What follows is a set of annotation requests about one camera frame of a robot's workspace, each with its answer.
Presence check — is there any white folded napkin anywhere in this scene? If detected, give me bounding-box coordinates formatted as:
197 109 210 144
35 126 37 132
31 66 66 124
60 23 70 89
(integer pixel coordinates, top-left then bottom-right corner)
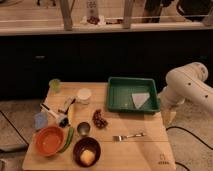
132 93 150 109

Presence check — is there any wooden post right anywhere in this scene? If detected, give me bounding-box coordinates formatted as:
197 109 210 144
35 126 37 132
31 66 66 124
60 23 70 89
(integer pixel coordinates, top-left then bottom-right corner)
122 0 134 29

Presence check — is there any white handled brush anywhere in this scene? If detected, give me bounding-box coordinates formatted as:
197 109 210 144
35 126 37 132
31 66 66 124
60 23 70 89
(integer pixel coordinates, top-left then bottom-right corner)
40 103 69 127

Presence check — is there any dark brown bowl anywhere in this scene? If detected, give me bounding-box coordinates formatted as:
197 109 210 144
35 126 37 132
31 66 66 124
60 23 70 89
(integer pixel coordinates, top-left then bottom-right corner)
73 137 101 167

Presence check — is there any small metal cup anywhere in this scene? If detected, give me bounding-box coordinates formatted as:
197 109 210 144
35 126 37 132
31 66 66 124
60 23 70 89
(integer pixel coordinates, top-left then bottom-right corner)
77 122 90 136

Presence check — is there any yellow banana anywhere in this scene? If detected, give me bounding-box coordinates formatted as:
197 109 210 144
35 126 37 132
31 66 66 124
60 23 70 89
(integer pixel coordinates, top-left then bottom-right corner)
67 104 75 125

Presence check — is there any black cable left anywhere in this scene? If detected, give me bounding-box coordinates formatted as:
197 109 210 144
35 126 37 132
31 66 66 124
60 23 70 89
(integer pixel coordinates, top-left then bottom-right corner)
0 109 30 148

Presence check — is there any black cable right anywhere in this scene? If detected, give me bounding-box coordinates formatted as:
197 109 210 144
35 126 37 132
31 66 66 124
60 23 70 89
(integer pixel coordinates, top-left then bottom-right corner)
165 125 213 171

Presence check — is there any small green cup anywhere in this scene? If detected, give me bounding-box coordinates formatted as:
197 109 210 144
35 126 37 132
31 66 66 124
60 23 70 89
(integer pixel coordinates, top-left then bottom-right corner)
49 79 60 93

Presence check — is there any silver metal fork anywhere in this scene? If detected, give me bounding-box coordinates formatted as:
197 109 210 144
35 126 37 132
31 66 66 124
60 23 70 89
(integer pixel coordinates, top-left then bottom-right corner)
113 133 146 142

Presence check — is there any green chili pepper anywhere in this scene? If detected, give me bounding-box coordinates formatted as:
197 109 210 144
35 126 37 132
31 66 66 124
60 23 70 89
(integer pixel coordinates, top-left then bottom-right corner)
59 127 74 153

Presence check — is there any white paper cup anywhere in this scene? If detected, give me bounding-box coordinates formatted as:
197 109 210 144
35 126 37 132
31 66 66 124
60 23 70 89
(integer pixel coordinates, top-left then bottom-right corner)
77 88 92 105

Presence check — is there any wooden post left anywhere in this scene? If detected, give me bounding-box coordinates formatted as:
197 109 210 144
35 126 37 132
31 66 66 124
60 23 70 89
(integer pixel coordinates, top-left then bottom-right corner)
60 0 72 31

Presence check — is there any white packet with sign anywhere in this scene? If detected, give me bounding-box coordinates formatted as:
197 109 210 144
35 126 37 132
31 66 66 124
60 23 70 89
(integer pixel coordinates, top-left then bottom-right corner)
81 0 106 25

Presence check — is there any orange plastic bowl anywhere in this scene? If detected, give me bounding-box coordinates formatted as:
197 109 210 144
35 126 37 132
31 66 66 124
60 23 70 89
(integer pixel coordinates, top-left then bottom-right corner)
35 126 64 157

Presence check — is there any green plastic tray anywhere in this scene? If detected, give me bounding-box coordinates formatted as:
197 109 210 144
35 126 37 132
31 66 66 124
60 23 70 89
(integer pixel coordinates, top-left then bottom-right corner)
106 77 160 114

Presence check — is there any white marker pen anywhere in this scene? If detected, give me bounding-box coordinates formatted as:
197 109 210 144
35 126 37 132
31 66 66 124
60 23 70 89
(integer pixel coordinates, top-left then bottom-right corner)
58 97 76 114

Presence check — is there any wooden post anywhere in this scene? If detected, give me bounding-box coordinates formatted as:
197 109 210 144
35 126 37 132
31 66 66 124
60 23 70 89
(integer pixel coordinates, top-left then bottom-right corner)
60 0 72 31
122 0 134 29

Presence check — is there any bunch of dark grapes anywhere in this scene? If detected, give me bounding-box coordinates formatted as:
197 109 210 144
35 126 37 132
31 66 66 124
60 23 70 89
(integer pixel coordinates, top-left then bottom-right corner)
92 109 108 129

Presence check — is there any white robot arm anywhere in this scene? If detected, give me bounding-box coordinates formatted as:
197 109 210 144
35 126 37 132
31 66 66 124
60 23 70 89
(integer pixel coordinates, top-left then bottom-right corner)
158 62 213 126

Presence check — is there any black cable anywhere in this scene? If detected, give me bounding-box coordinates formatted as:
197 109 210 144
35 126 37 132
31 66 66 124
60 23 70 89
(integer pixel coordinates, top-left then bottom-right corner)
0 109 30 148
165 125 213 171

